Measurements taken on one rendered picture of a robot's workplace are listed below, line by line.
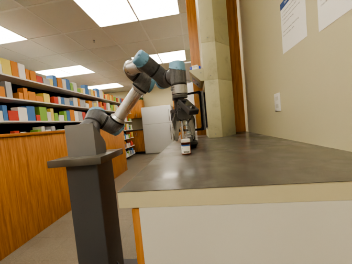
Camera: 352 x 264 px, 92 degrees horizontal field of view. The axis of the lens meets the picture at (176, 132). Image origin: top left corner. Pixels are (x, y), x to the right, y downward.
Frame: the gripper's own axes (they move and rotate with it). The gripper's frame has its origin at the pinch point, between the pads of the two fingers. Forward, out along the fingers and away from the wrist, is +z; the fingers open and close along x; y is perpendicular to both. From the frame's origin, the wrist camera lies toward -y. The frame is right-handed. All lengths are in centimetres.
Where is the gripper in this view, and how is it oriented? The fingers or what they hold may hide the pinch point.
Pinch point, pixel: (185, 138)
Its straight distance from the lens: 78.3
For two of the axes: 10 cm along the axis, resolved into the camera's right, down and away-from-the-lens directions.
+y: -4.0, -0.1, 9.2
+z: 0.9, 9.9, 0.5
